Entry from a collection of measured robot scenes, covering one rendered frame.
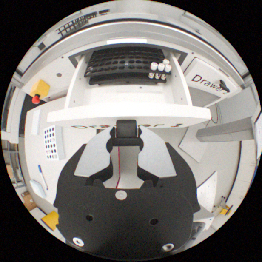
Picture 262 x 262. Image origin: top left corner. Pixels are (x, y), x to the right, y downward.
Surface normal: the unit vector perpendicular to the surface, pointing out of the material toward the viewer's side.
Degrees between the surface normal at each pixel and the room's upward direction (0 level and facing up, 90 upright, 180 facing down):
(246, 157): 90
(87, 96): 0
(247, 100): 90
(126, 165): 0
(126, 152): 0
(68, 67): 90
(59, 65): 90
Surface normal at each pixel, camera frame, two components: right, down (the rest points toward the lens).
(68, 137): 0.01, -0.11
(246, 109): -1.00, 0.03
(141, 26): 0.02, 0.99
